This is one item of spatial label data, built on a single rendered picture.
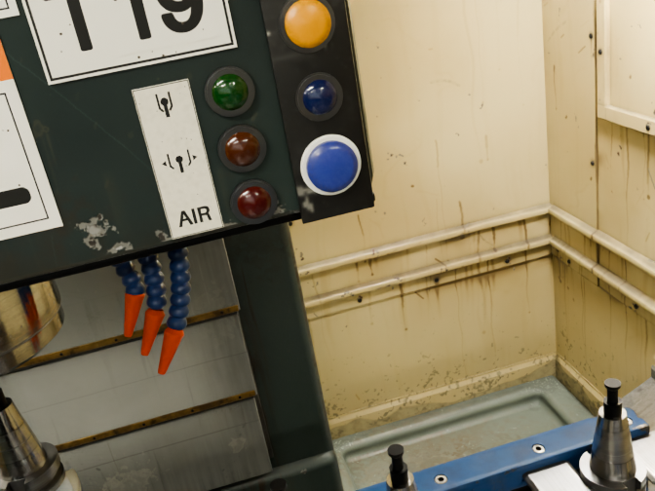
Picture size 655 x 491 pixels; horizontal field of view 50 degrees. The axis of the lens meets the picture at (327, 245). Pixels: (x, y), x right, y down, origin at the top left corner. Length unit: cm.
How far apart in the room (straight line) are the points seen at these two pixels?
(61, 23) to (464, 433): 159
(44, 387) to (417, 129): 89
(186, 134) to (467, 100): 123
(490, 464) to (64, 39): 60
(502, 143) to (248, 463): 87
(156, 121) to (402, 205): 123
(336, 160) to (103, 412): 89
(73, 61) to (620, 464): 61
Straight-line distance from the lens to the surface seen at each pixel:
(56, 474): 75
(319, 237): 156
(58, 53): 39
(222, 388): 122
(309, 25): 39
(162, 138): 40
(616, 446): 77
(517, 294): 181
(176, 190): 41
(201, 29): 39
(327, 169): 41
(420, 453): 181
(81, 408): 123
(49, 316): 64
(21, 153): 41
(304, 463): 138
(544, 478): 80
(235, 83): 39
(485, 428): 186
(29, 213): 41
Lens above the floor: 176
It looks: 24 degrees down
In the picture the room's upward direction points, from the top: 10 degrees counter-clockwise
